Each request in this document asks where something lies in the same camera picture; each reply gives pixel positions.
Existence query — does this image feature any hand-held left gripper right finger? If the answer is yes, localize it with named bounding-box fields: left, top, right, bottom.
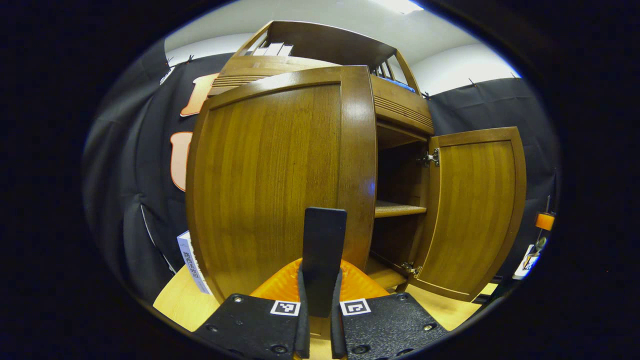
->
left=330, top=259, right=449, bottom=360

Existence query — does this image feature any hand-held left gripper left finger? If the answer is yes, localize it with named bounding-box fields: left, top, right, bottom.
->
left=192, top=257, right=312, bottom=360

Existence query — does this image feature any wooden shoe cabinet door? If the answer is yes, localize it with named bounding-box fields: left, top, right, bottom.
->
left=407, top=126, right=527, bottom=302
left=185, top=65, right=378, bottom=319

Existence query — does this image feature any wooden double-door shoe cabinet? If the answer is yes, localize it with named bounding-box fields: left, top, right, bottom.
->
left=207, top=20, right=436, bottom=293

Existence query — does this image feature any white printed box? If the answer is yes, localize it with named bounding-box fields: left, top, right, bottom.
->
left=177, top=230, right=214, bottom=295

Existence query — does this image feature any black backdrop cloth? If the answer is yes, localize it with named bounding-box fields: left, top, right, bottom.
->
left=82, top=40, right=561, bottom=303

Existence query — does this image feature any ceiling light panel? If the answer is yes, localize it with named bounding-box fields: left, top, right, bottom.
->
left=370, top=0, right=424, bottom=15

